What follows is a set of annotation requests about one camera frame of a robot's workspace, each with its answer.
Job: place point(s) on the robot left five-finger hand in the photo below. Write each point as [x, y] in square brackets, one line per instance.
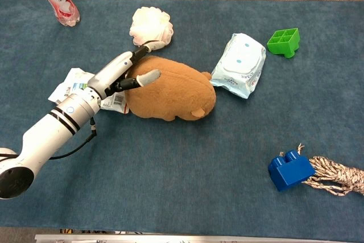
[113, 70]

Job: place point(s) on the brown plush toy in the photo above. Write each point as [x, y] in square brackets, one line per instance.
[173, 92]

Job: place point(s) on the robot left arm white silver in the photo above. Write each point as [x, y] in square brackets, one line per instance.
[48, 132]

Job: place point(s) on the white printed snack bag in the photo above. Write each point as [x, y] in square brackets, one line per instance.
[74, 85]

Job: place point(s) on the white mesh bath pouf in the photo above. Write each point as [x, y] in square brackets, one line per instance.
[149, 25]

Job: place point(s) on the blue felt table cloth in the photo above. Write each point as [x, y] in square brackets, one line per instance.
[182, 169]

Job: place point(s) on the pale blue wet wipes pack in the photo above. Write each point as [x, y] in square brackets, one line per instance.
[241, 65]

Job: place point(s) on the green plastic building block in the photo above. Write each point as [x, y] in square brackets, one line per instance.
[284, 41]

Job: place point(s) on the blue plastic building block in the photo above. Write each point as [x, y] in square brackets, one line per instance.
[290, 173]

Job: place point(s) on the aluminium profile rail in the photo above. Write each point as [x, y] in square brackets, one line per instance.
[199, 238]

